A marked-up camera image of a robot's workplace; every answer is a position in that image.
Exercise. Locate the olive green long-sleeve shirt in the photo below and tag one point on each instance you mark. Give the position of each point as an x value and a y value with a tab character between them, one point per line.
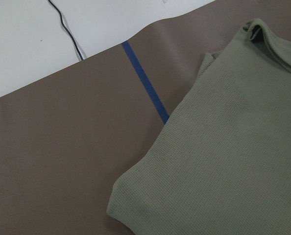
222	163

